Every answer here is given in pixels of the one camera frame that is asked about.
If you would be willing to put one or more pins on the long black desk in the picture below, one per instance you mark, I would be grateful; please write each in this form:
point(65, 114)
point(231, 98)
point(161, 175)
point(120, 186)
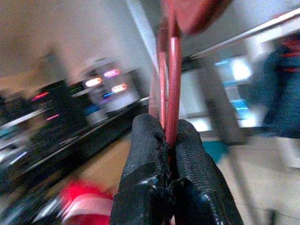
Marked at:
point(70, 143)

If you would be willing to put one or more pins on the metal clothes rail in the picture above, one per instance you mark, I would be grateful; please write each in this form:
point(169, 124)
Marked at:
point(246, 32)

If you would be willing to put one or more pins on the red striped garment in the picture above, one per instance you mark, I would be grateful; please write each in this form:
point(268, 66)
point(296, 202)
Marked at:
point(86, 204)

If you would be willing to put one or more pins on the electronic device with lights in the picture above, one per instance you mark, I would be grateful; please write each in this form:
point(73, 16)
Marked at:
point(110, 89)

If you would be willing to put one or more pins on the grey rack post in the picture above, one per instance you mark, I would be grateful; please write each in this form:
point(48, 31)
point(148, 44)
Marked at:
point(222, 105)

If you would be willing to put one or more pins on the blue garment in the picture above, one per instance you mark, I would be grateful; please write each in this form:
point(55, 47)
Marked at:
point(283, 93)

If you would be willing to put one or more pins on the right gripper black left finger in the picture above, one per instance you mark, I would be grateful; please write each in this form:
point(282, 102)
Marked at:
point(140, 150)

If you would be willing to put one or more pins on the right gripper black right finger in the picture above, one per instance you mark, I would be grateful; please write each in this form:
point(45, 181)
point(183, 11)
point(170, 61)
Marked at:
point(197, 168)

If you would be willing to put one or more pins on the red plastic hanger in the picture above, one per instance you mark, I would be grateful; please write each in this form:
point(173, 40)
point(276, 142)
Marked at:
point(174, 93)

